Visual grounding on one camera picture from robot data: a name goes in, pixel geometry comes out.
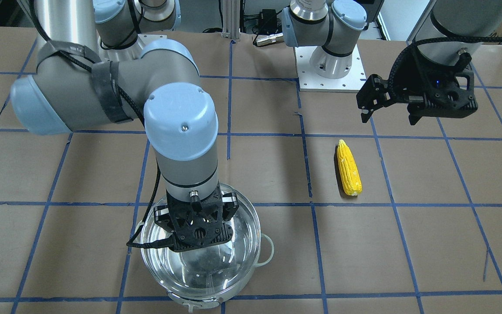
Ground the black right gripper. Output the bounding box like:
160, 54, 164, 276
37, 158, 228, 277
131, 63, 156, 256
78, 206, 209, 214
153, 186, 238, 253

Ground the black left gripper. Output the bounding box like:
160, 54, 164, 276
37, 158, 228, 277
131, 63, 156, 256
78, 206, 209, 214
356, 44, 478, 125

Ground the clear glass pot lid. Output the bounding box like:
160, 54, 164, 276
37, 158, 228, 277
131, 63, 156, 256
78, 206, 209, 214
141, 195, 261, 299

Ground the pale green cooking pot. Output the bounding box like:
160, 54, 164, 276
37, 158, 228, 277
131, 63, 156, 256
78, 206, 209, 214
140, 195, 275, 310

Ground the yellow corn cob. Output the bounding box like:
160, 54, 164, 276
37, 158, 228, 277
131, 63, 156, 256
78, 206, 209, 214
336, 139, 363, 196

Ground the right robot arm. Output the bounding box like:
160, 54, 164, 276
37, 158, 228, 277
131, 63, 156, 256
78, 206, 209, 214
10, 0, 239, 252

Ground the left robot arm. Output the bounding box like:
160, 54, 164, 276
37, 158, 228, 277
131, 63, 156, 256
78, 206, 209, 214
281, 0, 502, 125

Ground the silver cylindrical connector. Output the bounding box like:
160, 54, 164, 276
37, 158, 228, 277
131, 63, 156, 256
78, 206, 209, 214
253, 33, 284, 47

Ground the black electronics box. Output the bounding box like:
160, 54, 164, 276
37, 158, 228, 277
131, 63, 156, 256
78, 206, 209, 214
256, 9, 279, 35

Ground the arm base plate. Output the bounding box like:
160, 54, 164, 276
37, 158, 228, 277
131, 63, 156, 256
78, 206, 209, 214
294, 46, 367, 93
98, 34, 168, 62

